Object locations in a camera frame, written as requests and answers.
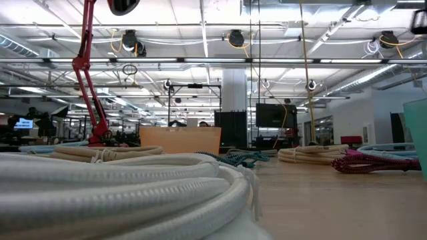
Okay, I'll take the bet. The teal braided cable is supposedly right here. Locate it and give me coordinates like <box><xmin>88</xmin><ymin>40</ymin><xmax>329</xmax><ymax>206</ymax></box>
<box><xmin>195</xmin><ymin>150</ymin><xmax>271</xmax><ymax>169</ymax></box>

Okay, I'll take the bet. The grey braided cable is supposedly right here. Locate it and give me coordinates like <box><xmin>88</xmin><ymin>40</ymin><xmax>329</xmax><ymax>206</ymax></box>
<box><xmin>226</xmin><ymin>148</ymin><xmax>278</xmax><ymax>157</ymax></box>

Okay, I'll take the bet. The beige cable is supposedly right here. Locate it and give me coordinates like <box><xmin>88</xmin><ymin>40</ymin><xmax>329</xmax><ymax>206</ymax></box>
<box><xmin>277</xmin><ymin>143</ymin><xmax>350</xmax><ymax>165</ymax></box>
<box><xmin>32</xmin><ymin>145</ymin><xmax>165</xmax><ymax>164</ymax></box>

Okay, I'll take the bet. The white thick cable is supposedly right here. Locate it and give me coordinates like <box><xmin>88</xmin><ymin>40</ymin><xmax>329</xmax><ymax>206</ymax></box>
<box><xmin>0</xmin><ymin>152</ymin><xmax>264</xmax><ymax>240</ymax></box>

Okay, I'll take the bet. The pink braided cable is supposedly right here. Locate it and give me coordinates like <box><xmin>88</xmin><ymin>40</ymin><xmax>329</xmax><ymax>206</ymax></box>
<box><xmin>331</xmin><ymin>149</ymin><xmax>422</xmax><ymax>175</ymax></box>

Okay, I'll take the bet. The black cabinet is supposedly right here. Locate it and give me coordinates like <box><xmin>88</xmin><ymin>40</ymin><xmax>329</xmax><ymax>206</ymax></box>
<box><xmin>213</xmin><ymin>111</ymin><xmax>248</xmax><ymax>149</ymax></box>

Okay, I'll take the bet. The white building column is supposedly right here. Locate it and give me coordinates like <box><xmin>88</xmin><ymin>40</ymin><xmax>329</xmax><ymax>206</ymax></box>
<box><xmin>222</xmin><ymin>68</ymin><xmax>248</xmax><ymax>113</ymax></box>

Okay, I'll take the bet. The orange translucent bin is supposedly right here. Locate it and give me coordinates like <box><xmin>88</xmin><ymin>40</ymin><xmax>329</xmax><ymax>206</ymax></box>
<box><xmin>139</xmin><ymin>125</ymin><xmax>222</xmax><ymax>155</ymax></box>

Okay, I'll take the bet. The red desk lamp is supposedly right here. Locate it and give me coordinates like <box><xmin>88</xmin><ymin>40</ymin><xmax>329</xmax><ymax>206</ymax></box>
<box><xmin>71</xmin><ymin>0</ymin><xmax>141</xmax><ymax>148</ymax></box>

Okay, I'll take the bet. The black door panel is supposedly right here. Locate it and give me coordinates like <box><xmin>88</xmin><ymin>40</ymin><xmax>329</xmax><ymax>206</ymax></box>
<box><xmin>390</xmin><ymin>112</ymin><xmax>406</xmax><ymax>144</ymax></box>

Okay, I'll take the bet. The background computer monitor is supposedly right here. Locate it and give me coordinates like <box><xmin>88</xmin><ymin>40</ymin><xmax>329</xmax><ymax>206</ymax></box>
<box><xmin>13</xmin><ymin>117</ymin><xmax>35</xmax><ymax>130</ymax></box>

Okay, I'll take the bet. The teal plastic tray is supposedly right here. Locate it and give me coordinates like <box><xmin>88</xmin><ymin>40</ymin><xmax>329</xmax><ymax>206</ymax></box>
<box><xmin>402</xmin><ymin>97</ymin><xmax>427</xmax><ymax>183</ymax></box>

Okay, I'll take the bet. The background black rig frame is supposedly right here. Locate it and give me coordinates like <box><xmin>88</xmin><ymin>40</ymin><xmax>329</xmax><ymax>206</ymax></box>
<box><xmin>167</xmin><ymin>83</ymin><xmax>223</xmax><ymax>127</ymax></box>

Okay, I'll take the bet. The thin black hanging cable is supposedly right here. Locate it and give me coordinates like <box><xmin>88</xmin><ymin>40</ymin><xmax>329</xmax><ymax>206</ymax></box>
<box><xmin>258</xmin><ymin>0</ymin><xmax>262</xmax><ymax>138</ymax></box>
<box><xmin>249</xmin><ymin>0</ymin><xmax>254</xmax><ymax>148</ymax></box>

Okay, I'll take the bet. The black wall monitor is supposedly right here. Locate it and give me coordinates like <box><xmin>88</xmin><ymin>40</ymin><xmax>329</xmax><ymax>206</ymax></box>
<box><xmin>256</xmin><ymin>103</ymin><xmax>298</xmax><ymax>129</ymax></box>

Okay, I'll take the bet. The yellow reel cord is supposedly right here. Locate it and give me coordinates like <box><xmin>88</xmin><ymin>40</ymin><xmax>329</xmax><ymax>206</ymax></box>
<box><xmin>226</xmin><ymin>31</ymin><xmax>288</xmax><ymax>149</ymax></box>

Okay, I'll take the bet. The black ceiling cord reel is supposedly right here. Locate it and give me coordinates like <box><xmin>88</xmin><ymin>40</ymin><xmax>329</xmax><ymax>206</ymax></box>
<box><xmin>120</xmin><ymin>29</ymin><xmax>147</xmax><ymax>57</ymax></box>
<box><xmin>228</xmin><ymin>29</ymin><xmax>246</xmax><ymax>48</ymax></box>
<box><xmin>380</xmin><ymin>30</ymin><xmax>400</xmax><ymax>50</ymax></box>

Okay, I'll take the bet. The long yellow hanging cord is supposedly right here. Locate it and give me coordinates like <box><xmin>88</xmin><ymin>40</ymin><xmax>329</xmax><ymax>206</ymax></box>
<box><xmin>298</xmin><ymin>0</ymin><xmax>317</xmax><ymax>145</ymax></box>

